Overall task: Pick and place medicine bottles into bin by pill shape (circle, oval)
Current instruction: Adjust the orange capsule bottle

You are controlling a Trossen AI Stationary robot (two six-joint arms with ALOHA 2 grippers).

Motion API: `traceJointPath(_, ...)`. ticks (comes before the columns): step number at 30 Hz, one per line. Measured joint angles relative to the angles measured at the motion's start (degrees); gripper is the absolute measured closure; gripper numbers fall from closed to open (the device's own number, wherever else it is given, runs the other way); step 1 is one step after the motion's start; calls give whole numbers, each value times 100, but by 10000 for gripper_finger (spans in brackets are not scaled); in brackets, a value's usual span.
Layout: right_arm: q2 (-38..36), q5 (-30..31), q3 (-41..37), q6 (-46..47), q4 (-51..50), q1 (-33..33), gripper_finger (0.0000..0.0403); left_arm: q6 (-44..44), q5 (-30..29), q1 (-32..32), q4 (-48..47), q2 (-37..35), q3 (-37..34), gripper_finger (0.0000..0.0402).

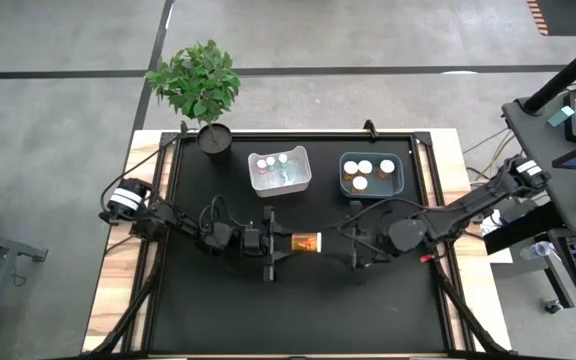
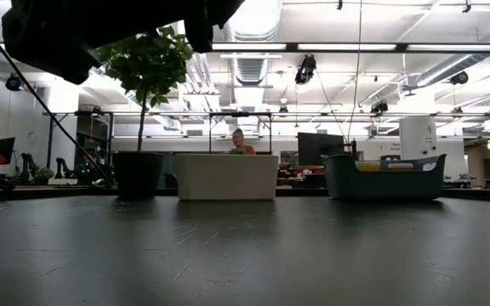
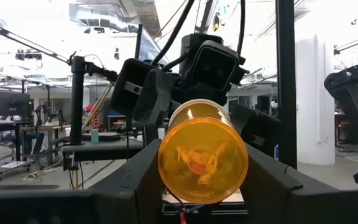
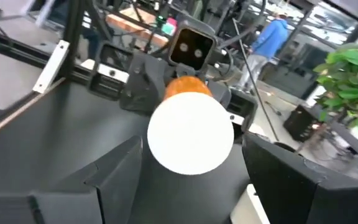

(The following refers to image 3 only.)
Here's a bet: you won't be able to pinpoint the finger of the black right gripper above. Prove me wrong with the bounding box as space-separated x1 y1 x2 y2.
230 105 281 156
132 70 180 125

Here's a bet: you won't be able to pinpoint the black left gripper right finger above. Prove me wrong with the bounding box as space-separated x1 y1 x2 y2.
241 142 358 224

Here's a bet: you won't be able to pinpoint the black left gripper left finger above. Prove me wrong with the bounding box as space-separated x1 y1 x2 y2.
0 139 164 224

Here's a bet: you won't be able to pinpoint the orange bottle round pills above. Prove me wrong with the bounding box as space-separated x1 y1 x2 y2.
157 98 249 205

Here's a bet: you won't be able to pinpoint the black jointed arm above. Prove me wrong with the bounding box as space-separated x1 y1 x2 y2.
323 58 358 189

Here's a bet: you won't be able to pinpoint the tilted black screen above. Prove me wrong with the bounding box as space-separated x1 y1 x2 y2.
134 24 170 66

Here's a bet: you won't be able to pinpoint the black stand pole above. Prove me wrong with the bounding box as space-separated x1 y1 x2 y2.
68 55 119 146

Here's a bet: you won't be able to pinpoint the white building pillar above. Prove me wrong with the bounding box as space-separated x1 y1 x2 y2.
295 34 336 166

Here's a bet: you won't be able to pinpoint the black computer monitor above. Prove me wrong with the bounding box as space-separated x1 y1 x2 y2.
0 90 34 122

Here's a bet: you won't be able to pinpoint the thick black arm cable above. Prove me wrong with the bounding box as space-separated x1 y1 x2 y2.
150 0 196 67

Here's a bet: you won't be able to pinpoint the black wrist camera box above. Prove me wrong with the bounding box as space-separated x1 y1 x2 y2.
188 39 250 91

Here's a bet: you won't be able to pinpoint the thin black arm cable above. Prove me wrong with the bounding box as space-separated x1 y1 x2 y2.
236 0 247 57

